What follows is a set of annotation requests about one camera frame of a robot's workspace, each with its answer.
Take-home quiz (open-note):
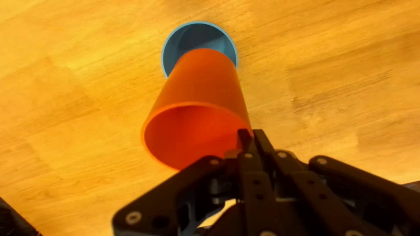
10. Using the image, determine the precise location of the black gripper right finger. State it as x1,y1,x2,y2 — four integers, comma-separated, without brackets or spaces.
253,129,420,236

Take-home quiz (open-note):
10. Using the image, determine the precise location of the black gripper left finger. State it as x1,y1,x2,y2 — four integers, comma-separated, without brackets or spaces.
111,129,280,236

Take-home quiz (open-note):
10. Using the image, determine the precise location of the orange plastic cup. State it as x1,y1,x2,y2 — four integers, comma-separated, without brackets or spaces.
141,48,250,169

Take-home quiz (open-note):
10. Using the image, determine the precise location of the blue plastic cup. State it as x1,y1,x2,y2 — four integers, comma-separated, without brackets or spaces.
159,21,238,77

